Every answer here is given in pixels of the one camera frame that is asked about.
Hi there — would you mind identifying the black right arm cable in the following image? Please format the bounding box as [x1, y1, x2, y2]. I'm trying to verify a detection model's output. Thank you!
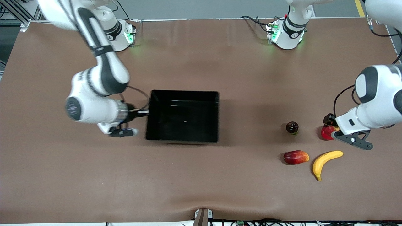
[121, 85, 150, 114]

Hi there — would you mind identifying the plain pink red apple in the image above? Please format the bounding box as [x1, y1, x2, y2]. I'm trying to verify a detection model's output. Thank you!
[321, 125, 338, 141]

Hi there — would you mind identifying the yellow banana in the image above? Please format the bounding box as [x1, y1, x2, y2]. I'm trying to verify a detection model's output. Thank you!
[312, 150, 344, 182]

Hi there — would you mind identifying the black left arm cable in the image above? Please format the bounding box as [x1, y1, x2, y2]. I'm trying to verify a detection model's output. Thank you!
[334, 17, 402, 117]

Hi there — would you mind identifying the brown table cover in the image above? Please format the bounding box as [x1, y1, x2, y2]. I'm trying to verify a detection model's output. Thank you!
[0, 17, 402, 224]

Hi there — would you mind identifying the black plastic box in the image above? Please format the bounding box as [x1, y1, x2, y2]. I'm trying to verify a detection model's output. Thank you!
[145, 90, 220, 144]

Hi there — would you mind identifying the aluminium frame profile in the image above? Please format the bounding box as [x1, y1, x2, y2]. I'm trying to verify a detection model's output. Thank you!
[0, 0, 41, 30]

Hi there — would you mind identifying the dark purple mangosteen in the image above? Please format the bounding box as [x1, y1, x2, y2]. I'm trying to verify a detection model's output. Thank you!
[285, 121, 299, 136]

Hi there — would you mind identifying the black cable at arm base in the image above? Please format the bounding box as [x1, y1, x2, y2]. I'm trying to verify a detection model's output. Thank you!
[241, 15, 277, 33]
[116, 0, 140, 22]

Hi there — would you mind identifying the red yellow mango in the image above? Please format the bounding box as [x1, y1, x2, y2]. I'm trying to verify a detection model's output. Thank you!
[283, 150, 310, 165]

